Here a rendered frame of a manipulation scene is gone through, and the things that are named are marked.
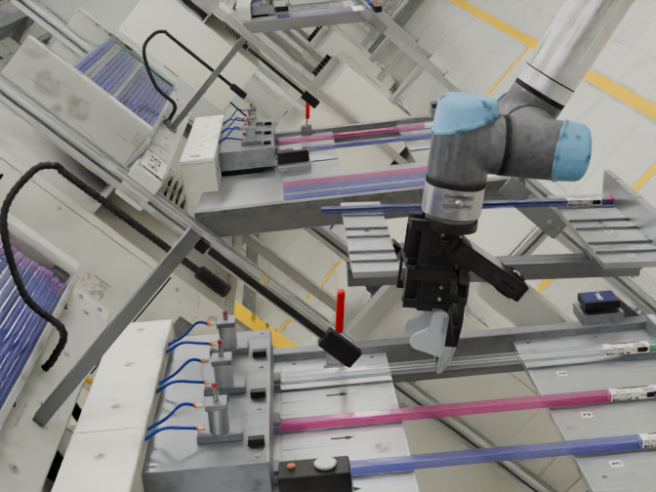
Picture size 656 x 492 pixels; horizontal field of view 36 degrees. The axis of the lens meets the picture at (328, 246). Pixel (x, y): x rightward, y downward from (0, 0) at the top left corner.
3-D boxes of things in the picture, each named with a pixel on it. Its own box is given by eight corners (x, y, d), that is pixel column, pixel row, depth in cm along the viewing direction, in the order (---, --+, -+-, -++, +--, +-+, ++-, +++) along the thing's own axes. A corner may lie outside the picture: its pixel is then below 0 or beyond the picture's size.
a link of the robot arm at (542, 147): (575, 108, 129) (492, 101, 128) (600, 130, 119) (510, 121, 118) (564, 167, 132) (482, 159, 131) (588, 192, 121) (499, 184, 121)
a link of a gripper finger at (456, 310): (438, 337, 131) (447, 274, 128) (452, 338, 131) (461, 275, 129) (444, 350, 126) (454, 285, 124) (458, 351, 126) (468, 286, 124)
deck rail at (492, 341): (647, 353, 145) (648, 314, 143) (652, 359, 143) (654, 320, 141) (157, 397, 143) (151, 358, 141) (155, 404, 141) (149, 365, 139)
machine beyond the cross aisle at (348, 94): (450, 64, 637) (214, -141, 590) (474, 87, 560) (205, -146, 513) (314, 223, 667) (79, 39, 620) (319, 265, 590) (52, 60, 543)
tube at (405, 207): (610, 202, 174) (611, 196, 173) (613, 204, 173) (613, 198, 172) (321, 212, 172) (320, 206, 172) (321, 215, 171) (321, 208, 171)
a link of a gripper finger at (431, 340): (403, 369, 132) (412, 304, 129) (447, 372, 132) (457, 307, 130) (406, 379, 129) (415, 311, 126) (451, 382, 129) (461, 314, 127)
